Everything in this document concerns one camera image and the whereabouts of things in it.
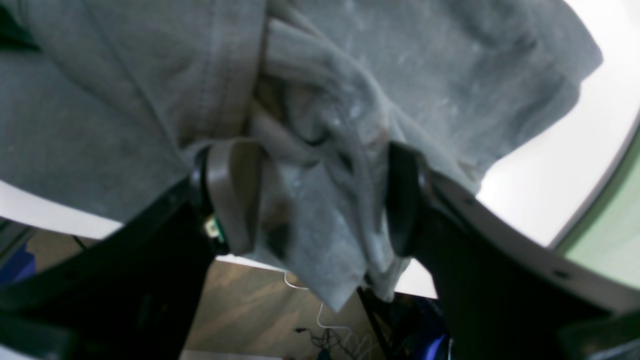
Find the grey t-shirt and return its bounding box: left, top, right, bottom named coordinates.
left=0, top=0, right=602, bottom=311

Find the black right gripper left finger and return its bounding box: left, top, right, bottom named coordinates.
left=0, top=139, right=262, bottom=360

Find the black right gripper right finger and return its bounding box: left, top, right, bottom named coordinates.
left=385, top=142, right=640, bottom=360

